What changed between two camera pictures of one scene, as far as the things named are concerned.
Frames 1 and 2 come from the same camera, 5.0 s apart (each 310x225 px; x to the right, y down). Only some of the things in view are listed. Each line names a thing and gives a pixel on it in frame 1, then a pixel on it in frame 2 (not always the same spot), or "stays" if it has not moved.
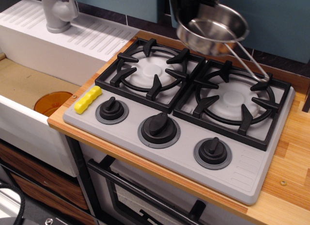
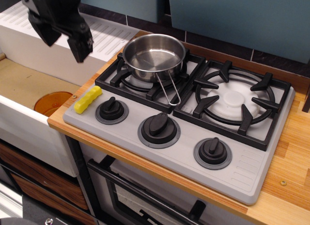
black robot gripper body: [188, 4] → [53, 15]
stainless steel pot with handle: [214, 27] → [154, 57]
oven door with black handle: [128, 193] stays
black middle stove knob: [159, 131] stays
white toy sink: [34, 62] stays
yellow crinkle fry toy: [87, 100] stays
